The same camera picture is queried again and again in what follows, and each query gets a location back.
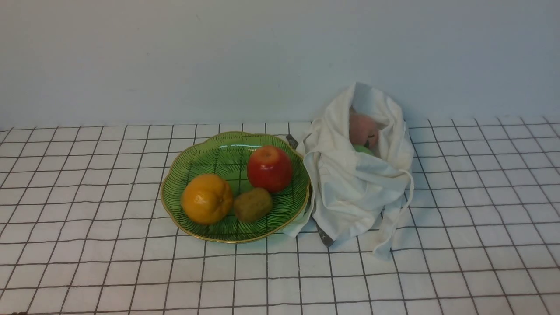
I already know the brown kiwi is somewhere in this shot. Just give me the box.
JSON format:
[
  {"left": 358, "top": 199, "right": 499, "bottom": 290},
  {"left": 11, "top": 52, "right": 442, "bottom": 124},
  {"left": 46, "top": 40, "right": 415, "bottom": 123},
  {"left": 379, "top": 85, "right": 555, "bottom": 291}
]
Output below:
[{"left": 233, "top": 188, "right": 273, "bottom": 223}]

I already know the green leaf-pattern glass plate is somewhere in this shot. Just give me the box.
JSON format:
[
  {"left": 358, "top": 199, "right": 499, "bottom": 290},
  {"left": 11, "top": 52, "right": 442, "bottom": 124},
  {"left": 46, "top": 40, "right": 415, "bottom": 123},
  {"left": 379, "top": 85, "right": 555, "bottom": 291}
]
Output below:
[{"left": 160, "top": 131, "right": 311, "bottom": 244}]

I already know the green apple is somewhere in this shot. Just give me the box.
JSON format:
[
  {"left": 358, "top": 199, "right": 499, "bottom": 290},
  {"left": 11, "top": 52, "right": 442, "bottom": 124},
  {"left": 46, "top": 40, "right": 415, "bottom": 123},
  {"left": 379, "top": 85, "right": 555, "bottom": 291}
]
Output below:
[{"left": 353, "top": 145, "right": 374, "bottom": 156}]

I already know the white cloth bag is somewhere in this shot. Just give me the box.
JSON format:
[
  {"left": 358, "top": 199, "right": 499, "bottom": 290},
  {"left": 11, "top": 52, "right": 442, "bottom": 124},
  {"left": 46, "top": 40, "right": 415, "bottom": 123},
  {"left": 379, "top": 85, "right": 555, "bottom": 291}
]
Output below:
[{"left": 282, "top": 82, "right": 414, "bottom": 259}]

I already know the red apple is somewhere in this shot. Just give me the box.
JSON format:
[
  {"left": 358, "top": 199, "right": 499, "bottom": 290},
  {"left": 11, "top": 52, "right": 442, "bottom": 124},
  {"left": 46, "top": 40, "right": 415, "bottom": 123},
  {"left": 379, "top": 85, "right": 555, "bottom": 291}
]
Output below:
[{"left": 247, "top": 145, "right": 293, "bottom": 194}]

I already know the orange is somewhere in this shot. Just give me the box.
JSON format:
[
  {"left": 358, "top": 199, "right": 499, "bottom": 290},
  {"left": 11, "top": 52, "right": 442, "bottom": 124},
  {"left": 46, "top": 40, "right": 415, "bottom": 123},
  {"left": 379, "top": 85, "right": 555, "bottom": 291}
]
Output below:
[{"left": 180, "top": 174, "right": 233, "bottom": 225}]

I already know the pink peach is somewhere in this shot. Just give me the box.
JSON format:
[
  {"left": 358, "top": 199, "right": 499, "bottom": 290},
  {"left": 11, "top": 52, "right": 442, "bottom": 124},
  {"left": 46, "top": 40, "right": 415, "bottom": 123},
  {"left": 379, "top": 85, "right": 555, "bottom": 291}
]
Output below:
[{"left": 349, "top": 113, "right": 379, "bottom": 149}]

